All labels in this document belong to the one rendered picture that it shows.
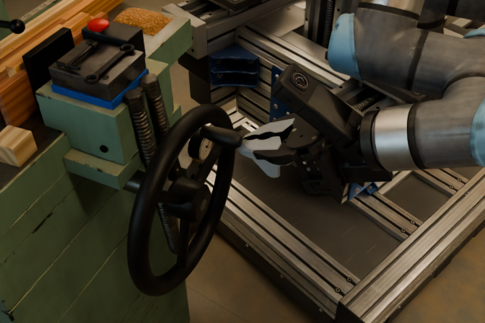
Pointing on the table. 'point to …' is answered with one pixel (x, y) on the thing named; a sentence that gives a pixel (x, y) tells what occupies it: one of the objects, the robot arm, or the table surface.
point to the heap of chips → (143, 19)
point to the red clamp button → (98, 24)
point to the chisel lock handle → (17, 27)
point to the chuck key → (79, 56)
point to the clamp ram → (47, 57)
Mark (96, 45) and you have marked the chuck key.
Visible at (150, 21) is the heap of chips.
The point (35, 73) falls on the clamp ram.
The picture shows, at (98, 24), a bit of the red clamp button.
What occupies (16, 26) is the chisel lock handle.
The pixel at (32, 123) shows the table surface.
